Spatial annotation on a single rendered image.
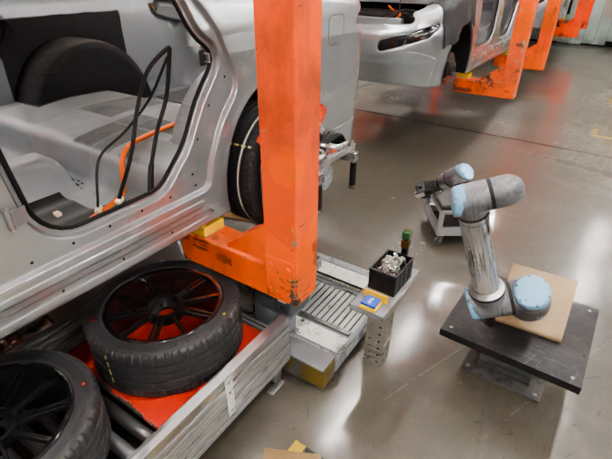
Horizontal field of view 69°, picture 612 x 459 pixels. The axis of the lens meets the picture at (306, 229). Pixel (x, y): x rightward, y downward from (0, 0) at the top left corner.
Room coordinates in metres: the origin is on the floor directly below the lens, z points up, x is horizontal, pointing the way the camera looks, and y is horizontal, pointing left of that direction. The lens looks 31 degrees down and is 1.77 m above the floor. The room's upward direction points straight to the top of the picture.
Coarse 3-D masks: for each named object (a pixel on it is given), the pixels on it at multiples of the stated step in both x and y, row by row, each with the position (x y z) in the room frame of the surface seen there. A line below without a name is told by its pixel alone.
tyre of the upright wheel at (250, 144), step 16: (256, 112) 2.16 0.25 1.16; (240, 128) 2.09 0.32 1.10; (256, 128) 2.06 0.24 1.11; (240, 144) 2.04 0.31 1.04; (256, 144) 1.99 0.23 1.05; (240, 160) 1.98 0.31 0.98; (256, 160) 1.98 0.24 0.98; (240, 176) 1.97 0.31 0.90; (256, 176) 1.97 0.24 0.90; (240, 192) 1.96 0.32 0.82; (256, 192) 1.96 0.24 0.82; (240, 208) 2.01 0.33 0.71; (256, 208) 1.96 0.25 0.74
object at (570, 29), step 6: (582, 0) 10.14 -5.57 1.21; (576, 6) 10.18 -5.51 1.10; (582, 6) 10.12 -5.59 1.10; (576, 12) 10.16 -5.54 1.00; (582, 12) 10.11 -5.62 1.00; (576, 18) 10.14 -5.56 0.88; (582, 18) 10.10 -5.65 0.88; (570, 24) 10.21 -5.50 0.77; (576, 24) 10.13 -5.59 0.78; (558, 30) 10.29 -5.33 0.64; (564, 30) 10.24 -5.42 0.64; (570, 30) 10.17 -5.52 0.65; (576, 30) 10.11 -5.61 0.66; (564, 36) 10.22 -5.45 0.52; (570, 36) 10.15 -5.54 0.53; (576, 36) 10.09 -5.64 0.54
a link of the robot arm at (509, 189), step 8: (496, 176) 1.49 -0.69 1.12; (504, 176) 1.47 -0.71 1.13; (512, 176) 1.48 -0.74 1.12; (496, 184) 1.43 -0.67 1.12; (504, 184) 1.43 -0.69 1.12; (512, 184) 1.44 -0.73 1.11; (520, 184) 1.46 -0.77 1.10; (496, 192) 1.41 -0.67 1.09; (504, 192) 1.41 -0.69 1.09; (512, 192) 1.42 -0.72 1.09; (520, 192) 1.44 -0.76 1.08; (496, 200) 1.40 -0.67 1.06; (504, 200) 1.40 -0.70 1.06; (512, 200) 1.42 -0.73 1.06; (496, 208) 1.42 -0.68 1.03
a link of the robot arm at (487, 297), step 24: (456, 192) 1.46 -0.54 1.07; (480, 192) 1.43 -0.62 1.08; (456, 216) 1.44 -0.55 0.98; (480, 216) 1.42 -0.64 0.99; (480, 240) 1.45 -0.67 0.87; (480, 264) 1.47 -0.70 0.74; (480, 288) 1.50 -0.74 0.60; (504, 288) 1.52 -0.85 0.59; (480, 312) 1.50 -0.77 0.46; (504, 312) 1.49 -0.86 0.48
